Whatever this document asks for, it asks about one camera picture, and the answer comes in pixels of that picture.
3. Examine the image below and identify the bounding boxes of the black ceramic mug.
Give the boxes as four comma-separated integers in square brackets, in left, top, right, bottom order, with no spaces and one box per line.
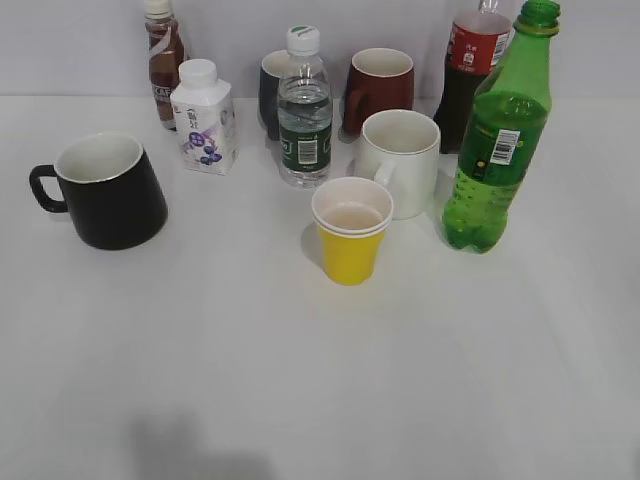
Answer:
[29,131,168,250]

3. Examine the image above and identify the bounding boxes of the green plastic soda bottle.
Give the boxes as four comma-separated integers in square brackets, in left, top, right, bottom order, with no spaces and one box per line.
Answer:
[441,1,561,253]

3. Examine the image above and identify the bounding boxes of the white ceramic mug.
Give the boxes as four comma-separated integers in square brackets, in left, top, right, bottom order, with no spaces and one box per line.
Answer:
[354,109,440,220]

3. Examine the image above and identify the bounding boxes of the dark red ceramic mug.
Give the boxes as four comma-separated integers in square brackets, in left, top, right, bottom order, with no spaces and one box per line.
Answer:
[342,48,414,136]

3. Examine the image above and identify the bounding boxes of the dark grey ceramic mug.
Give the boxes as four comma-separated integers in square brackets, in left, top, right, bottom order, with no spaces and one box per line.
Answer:
[258,50,289,141]

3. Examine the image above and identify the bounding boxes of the yellow paper cup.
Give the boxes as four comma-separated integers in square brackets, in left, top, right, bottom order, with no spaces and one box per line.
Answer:
[311,176,394,286]

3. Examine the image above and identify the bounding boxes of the clear water bottle green label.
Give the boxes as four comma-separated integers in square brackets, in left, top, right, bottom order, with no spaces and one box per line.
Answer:
[277,25,333,189]

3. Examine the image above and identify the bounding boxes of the white blueberry yogurt carton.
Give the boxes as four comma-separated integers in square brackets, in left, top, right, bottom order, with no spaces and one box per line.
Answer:
[170,59,238,175]

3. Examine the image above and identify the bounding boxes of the brown coffee drink bottle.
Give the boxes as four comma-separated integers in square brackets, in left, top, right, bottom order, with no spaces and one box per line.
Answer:
[143,0,189,131]

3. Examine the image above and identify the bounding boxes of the cola bottle red label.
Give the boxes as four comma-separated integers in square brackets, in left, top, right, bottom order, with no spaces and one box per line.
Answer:
[434,1,512,154]

